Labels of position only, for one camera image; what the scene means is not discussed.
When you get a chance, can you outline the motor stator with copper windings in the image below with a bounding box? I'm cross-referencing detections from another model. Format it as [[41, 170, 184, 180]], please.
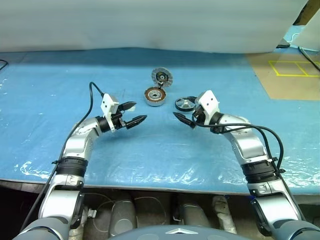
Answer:
[[143, 86, 167, 108]]

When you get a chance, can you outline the grey robot torso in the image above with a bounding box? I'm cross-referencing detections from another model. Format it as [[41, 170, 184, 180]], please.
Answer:
[[107, 224, 219, 240]]

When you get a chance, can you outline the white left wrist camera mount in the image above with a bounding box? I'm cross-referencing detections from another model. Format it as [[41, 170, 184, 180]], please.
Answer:
[[100, 93, 120, 133]]

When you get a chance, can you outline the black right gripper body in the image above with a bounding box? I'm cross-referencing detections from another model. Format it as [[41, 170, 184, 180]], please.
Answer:
[[191, 105, 207, 126]]

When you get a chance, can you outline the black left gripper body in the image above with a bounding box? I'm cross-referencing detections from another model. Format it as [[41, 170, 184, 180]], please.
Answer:
[[111, 102, 129, 130]]

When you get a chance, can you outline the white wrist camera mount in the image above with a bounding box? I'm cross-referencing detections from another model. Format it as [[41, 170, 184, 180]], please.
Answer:
[[100, 93, 120, 133], [195, 90, 221, 125]]

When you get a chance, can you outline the blue plastic table cover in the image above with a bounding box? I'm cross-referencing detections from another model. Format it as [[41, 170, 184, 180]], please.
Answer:
[[0, 46, 320, 196]]

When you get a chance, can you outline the silver ribbed motor rotor disc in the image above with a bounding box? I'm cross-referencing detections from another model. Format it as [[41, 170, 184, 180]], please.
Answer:
[[151, 66, 174, 88]]

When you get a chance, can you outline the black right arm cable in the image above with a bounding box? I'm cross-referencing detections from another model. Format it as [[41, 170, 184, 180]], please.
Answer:
[[192, 116, 286, 180]]

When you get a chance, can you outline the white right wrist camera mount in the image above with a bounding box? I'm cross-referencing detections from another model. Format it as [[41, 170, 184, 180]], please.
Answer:
[[195, 90, 221, 125]]

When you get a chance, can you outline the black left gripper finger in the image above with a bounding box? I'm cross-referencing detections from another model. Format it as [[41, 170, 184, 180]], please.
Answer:
[[123, 114, 148, 130], [119, 101, 138, 112]]

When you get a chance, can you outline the black round motor cover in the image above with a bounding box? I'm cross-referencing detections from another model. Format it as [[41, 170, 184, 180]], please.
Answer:
[[174, 96, 197, 112]]

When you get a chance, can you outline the yellow tape grid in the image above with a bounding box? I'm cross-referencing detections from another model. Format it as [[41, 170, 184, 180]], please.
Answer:
[[268, 59, 320, 77]]

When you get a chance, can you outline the brown cardboard sheet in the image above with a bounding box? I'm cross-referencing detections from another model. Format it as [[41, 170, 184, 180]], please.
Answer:
[[245, 48, 320, 102]]

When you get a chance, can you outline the white foam backdrop sheet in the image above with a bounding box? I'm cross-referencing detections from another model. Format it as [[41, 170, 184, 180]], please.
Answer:
[[0, 0, 311, 55]]

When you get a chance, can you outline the white wrapped post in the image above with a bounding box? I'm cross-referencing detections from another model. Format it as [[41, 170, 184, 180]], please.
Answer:
[[211, 195, 237, 235]]

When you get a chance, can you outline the grey rounded cylinder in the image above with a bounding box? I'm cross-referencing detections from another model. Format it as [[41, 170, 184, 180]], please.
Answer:
[[179, 198, 214, 229], [109, 192, 138, 236]]

